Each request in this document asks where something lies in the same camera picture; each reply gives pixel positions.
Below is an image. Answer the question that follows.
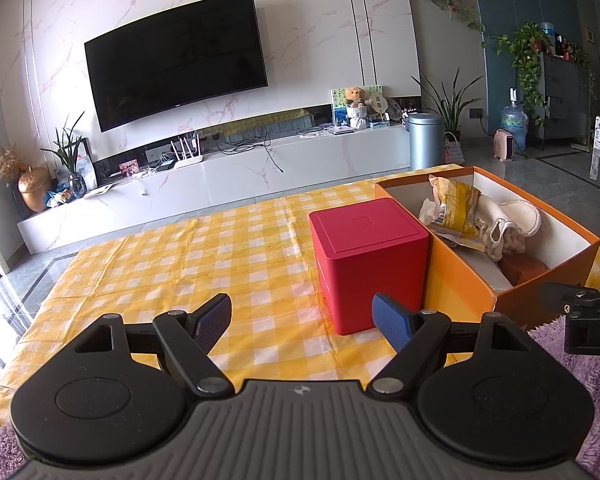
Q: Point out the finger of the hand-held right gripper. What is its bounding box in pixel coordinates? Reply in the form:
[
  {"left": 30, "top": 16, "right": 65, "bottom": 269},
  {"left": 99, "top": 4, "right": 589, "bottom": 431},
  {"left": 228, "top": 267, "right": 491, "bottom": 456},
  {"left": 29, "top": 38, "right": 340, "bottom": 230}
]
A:
[{"left": 539, "top": 281, "right": 600, "bottom": 317}]

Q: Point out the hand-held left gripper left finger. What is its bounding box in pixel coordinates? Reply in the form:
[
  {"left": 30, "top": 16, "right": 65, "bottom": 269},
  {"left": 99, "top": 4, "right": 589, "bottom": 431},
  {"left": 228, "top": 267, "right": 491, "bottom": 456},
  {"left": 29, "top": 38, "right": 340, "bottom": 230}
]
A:
[{"left": 72, "top": 293, "right": 234, "bottom": 397}]

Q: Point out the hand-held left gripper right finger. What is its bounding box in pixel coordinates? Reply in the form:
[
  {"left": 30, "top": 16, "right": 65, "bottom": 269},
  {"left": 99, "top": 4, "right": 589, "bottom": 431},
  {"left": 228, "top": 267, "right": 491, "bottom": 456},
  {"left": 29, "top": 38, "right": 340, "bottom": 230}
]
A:
[{"left": 367, "top": 293, "right": 532, "bottom": 395}]

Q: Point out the brown sponge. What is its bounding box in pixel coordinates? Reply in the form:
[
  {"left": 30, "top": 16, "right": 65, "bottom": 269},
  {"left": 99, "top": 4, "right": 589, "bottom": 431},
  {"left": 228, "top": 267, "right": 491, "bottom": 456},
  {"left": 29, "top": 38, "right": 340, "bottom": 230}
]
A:
[{"left": 498, "top": 254, "right": 551, "bottom": 289}]

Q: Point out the pink white crocheted item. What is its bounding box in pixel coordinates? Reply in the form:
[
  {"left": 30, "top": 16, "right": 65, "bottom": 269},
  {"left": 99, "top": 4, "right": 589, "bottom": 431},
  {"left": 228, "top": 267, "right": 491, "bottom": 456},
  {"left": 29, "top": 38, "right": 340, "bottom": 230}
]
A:
[{"left": 495, "top": 227, "right": 529, "bottom": 264}]

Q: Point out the orange cardboard box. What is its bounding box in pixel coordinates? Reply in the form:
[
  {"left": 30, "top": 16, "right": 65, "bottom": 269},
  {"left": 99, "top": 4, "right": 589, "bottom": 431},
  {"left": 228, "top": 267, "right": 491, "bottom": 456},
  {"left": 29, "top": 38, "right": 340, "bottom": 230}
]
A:
[{"left": 374, "top": 165, "right": 600, "bottom": 331}]

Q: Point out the cream plush slipper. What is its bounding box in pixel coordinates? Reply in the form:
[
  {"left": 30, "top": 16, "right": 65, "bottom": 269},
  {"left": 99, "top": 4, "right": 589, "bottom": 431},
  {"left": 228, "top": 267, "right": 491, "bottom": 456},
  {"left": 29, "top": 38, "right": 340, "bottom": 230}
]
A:
[{"left": 472, "top": 192, "right": 544, "bottom": 264}]

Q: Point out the yellow snack bag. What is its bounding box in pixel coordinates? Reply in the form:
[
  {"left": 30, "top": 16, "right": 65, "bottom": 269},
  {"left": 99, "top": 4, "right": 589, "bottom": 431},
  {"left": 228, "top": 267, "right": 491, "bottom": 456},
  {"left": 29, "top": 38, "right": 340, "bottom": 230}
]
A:
[{"left": 418, "top": 173, "right": 484, "bottom": 252}]

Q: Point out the red square box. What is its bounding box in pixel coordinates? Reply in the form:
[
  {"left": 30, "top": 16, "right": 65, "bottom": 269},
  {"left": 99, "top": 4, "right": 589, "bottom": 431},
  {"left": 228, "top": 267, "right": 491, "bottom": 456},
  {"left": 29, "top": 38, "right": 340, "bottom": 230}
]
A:
[{"left": 308, "top": 197, "right": 431, "bottom": 336}]

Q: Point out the yellow checked tablecloth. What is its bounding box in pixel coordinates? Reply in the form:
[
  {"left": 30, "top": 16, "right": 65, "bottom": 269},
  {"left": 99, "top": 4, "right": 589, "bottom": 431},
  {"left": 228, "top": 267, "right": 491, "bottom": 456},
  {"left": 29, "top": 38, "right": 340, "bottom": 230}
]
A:
[{"left": 0, "top": 164, "right": 600, "bottom": 432}]

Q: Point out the white marble television console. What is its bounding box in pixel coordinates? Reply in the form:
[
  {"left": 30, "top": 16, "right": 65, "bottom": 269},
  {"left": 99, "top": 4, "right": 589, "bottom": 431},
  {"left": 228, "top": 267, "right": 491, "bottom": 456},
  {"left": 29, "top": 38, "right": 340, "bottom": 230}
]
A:
[{"left": 17, "top": 122, "right": 414, "bottom": 256}]

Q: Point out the pink small heater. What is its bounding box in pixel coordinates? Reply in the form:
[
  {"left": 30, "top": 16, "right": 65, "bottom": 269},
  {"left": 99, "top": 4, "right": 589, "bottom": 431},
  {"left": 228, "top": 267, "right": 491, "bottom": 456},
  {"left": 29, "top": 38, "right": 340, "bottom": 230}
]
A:
[{"left": 493, "top": 128, "right": 517, "bottom": 161}]

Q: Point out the white router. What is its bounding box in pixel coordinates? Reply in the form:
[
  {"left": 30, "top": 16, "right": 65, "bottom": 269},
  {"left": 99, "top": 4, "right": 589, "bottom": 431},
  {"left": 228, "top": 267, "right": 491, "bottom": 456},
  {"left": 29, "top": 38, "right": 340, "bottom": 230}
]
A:
[{"left": 169, "top": 132, "right": 205, "bottom": 170}]

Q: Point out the paper booklet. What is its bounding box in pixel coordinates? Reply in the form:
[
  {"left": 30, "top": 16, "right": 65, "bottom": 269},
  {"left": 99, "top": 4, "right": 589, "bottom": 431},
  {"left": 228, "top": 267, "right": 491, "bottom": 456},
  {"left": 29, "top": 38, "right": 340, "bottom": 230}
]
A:
[{"left": 82, "top": 183, "right": 116, "bottom": 200}]

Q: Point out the blue water bottle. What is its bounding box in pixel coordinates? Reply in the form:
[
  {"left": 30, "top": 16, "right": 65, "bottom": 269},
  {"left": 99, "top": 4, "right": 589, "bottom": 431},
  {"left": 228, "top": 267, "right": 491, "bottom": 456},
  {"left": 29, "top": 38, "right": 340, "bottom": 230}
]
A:
[{"left": 499, "top": 88, "right": 530, "bottom": 154}]

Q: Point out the silver trash can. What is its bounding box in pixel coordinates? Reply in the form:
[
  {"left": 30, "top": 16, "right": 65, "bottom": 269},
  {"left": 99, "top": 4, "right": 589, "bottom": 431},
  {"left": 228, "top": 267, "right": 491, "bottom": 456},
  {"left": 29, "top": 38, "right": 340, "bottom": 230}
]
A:
[{"left": 404, "top": 111, "right": 446, "bottom": 171}]

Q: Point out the pink woven basket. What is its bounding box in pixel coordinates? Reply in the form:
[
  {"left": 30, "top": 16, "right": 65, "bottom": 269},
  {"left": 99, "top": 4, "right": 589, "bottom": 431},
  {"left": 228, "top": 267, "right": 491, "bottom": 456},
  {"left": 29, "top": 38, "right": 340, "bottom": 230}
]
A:
[{"left": 443, "top": 130, "right": 466, "bottom": 166}]

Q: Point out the grey cabinet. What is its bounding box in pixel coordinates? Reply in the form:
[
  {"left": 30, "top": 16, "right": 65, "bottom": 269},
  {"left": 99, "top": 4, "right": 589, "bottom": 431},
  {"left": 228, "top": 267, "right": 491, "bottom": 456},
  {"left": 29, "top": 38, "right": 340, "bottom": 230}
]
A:
[{"left": 534, "top": 52, "right": 596, "bottom": 151}]

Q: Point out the green plant in glass vase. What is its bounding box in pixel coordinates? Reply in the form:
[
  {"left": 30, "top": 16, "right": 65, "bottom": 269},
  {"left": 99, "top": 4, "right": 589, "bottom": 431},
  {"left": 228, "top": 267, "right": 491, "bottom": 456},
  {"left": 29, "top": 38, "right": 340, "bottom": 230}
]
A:
[{"left": 40, "top": 111, "right": 89, "bottom": 196}]

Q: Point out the golden acorn jar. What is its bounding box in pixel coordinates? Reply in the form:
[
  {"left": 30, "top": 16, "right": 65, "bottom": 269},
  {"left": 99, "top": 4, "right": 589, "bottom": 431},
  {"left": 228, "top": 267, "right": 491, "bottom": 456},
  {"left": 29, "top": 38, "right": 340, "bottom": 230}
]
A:
[{"left": 18, "top": 166, "right": 54, "bottom": 214}]

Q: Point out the round paper fan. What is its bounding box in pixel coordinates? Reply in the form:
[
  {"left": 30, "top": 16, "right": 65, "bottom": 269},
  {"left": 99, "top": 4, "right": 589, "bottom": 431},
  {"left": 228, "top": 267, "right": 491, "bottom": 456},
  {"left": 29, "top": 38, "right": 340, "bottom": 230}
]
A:
[{"left": 367, "top": 90, "right": 389, "bottom": 121}]

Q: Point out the brown teddy bear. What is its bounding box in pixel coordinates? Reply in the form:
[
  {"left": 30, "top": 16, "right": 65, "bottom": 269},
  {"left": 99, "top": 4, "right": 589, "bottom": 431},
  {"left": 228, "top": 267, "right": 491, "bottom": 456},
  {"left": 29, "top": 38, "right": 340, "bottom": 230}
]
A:
[{"left": 343, "top": 86, "right": 369, "bottom": 131}]

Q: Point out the green picture board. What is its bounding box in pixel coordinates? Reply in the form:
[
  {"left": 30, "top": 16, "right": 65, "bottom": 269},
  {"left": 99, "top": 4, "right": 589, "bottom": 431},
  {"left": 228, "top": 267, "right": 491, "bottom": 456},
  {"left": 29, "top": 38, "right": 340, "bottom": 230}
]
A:
[{"left": 329, "top": 83, "right": 386, "bottom": 129}]

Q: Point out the long leaf potted plant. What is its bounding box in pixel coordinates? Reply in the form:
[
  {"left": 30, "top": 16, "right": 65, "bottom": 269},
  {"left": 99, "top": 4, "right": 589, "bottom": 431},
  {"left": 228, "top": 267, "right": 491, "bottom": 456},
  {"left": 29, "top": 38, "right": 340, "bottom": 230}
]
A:
[{"left": 412, "top": 67, "right": 484, "bottom": 134}]

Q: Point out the trailing potted vine plant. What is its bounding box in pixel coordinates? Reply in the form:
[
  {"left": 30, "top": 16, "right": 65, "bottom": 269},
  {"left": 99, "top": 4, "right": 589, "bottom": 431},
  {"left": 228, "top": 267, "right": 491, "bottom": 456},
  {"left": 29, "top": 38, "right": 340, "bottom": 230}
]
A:
[{"left": 482, "top": 20, "right": 554, "bottom": 129}]

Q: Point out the dried flower bunch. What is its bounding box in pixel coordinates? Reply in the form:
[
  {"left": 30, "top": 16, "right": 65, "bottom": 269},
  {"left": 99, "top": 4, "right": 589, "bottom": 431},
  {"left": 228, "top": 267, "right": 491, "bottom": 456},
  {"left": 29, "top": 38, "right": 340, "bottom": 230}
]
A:
[{"left": 0, "top": 144, "right": 29, "bottom": 184}]

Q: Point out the black flat television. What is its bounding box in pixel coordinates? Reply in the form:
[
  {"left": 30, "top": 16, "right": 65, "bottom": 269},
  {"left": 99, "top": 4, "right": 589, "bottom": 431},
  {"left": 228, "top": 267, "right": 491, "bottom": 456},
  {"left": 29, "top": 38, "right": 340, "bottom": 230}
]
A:
[{"left": 83, "top": 0, "right": 270, "bottom": 134}]

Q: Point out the black cable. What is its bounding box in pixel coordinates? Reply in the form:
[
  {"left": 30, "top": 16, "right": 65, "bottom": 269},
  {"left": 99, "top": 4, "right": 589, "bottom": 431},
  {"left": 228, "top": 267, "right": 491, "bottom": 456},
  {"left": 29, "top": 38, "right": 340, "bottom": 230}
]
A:
[{"left": 214, "top": 127, "right": 286, "bottom": 176}]

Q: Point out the hanging wall vine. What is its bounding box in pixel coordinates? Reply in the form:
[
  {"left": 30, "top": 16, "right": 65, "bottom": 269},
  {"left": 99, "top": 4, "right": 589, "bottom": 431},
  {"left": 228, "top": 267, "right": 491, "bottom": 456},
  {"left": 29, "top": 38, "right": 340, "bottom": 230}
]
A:
[{"left": 417, "top": 0, "right": 486, "bottom": 34}]

